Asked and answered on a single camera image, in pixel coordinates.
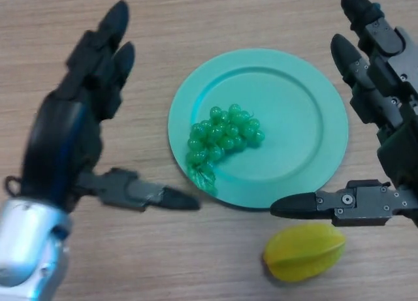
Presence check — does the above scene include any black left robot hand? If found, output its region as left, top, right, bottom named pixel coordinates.
left=19, top=0, right=201, bottom=214

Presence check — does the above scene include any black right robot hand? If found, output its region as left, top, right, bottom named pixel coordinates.
left=270, top=0, right=418, bottom=229

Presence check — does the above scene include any green grapes bunch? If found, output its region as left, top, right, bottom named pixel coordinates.
left=185, top=104, right=266, bottom=195

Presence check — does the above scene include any green round plate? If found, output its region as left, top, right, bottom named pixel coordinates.
left=168, top=48, right=349, bottom=210

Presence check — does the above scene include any yellow starfruit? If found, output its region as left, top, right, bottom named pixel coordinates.
left=262, top=223, right=347, bottom=282

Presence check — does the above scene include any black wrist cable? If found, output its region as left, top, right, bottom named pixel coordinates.
left=3, top=175, right=24, bottom=197

